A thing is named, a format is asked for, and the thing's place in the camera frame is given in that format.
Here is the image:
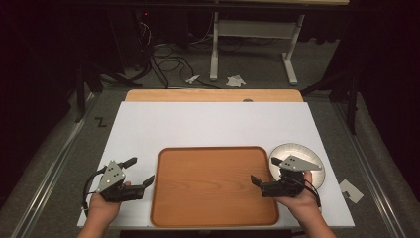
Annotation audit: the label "person's right hand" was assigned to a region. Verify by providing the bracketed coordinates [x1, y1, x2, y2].
[272, 170, 322, 220]

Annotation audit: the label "person's left hand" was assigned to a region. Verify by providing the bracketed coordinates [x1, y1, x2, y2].
[87, 180, 133, 220]

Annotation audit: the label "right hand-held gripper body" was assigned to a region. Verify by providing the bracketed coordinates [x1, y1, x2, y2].
[260, 155, 323, 198]

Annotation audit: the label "crumpled white paper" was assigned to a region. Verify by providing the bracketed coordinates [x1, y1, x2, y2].
[225, 74, 248, 88]

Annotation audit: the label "black metal stand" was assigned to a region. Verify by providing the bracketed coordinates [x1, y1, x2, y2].
[299, 65, 362, 136]
[73, 60, 135, 124]

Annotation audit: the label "white board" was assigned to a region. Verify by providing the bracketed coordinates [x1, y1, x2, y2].
[76, 100, 357, 230]

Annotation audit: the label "round silver plate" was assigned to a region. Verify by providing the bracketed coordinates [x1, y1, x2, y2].
[268, 142, 327, 191]

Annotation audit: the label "black floor cables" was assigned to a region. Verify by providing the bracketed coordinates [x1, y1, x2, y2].
[131, 13, 223, 90]

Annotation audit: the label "metal floor rail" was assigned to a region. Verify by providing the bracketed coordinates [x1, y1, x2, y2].
[331, 101, 408, 238]
[10, 91, 101, 238]

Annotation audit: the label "brown wooden tray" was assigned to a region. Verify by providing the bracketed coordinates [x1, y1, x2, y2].
[150, 145, 280, 229]

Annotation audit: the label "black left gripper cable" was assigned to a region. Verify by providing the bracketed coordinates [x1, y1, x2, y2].
[81, 166, 109, 218]

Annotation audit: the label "light wooden table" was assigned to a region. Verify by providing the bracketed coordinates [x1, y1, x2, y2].
[124, 88, 304, 103]

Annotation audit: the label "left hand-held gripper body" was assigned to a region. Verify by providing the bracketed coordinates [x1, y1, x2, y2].
[95, 160, 147, 203]

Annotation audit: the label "white metal desk frame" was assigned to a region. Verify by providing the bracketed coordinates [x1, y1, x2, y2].
[209, 11, 306, 86]

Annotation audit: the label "flat white paper piece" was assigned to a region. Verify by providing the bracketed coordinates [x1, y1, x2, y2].
[339, 178, 365, 204]

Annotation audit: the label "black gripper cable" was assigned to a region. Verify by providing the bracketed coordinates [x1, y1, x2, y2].
[81, 166, 109, 218]
[282, 174, 322, 208]

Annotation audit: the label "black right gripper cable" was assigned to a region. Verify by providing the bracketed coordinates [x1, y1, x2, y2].
[282, 174, 322, 208]

